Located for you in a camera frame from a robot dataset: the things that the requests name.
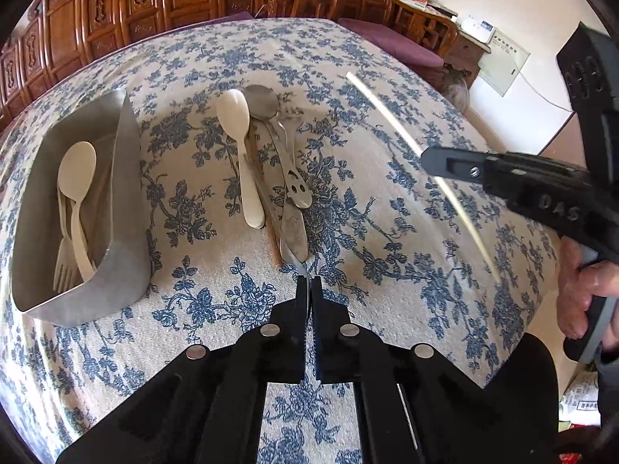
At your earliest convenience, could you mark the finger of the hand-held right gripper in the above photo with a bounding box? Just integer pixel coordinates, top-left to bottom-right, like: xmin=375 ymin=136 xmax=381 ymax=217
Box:
xmin=420 ymin=147 xmax=495 ymax=181

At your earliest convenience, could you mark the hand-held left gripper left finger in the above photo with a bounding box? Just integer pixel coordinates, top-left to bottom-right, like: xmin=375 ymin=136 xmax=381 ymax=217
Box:
xmin=55 ymin=275 xmax=311 ymax=464

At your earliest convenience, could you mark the metal spoon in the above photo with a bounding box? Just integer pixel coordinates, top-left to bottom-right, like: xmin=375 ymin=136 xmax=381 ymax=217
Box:
xmin=243 ymin=84 xmax=310 ymax=278

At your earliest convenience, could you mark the person's right hand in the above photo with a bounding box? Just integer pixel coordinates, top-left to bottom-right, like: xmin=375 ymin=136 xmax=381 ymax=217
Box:
xmin=556 ymin=241 xmax=619 ymax=340

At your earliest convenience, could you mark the white electrical panel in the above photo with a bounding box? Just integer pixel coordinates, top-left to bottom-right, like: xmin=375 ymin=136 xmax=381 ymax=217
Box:
xmin=479 ymin=29 xmax=531 ymax=97

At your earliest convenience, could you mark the rectangular metal tray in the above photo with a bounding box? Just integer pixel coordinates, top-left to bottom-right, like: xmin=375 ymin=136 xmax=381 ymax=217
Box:
xmin=10 ymin=88 xmax=152 ymax=327

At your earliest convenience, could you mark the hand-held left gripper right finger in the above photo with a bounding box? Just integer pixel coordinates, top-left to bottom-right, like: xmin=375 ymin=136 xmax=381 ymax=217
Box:
xmin=311 ymin=275 xmax=557 ymax=464

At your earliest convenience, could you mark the wooden side table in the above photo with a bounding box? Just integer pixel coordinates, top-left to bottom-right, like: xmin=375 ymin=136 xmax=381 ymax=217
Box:
xmin=430 ymin=2 xmax=491 ymax=78

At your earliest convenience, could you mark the white plastic fork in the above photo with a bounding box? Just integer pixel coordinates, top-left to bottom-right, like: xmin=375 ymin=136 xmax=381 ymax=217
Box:
xmin=52 ymin=236 xmax=83 ymax=295

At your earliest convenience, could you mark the blue floral tablecloth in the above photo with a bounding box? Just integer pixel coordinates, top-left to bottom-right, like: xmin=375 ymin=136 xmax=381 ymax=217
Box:
xmin=0 ymin=17 xmax=562 ymax=464

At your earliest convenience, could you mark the purple armchair cushion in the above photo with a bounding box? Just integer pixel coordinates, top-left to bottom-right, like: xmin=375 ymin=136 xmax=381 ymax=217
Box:
xmin=339 ymin=18 xmax=445 ymax=69

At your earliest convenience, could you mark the metal fork with smiley handle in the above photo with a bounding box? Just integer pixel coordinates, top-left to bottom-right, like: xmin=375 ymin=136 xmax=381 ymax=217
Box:
xmin=277 ymin=109 xmax=314 ymax=210

